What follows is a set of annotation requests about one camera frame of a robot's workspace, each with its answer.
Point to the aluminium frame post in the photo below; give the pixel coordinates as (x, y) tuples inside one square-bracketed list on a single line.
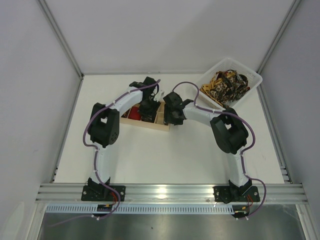
[(45, 9), (279, 34)]

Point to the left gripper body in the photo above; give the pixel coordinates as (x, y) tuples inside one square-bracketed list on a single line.
[(147, 109)]

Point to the yellow patterned tie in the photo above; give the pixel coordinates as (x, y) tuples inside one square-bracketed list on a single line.
[(220, 88)]

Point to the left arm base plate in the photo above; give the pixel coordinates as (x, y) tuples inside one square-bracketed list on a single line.
[(102, 194)]

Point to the white plastic basket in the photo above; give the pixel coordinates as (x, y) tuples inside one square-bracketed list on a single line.
[(254, 79)]

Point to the right aluminium frame post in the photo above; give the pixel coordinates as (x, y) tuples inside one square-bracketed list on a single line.
[(279, 34)]

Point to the rolled red tie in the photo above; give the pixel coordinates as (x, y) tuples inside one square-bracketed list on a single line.
[(134, 114)]

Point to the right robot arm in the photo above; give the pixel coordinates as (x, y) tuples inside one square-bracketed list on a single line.
[(229, 133)]

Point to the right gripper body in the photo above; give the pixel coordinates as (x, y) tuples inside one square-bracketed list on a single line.
[(170, 114)]

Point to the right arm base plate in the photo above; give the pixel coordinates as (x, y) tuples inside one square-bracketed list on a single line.
[(227, 194)]

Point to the rolled brown patterned tie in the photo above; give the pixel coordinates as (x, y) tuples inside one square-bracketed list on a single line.
[(125, 115)]

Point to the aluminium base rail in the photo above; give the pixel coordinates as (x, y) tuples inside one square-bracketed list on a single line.
[(170, 193)]

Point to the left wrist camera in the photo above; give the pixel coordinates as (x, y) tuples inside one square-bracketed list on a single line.
[(159, 96)]

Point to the left aluminium frame post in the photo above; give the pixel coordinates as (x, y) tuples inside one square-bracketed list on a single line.
[(45, 9)]

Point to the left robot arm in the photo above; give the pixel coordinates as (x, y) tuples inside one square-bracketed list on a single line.
[(103, 130)]

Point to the white slotted cable duct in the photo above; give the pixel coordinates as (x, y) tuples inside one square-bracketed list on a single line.
[(141, 209)]

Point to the wooden compartment box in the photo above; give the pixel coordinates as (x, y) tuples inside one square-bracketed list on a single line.
[(158, 124)]

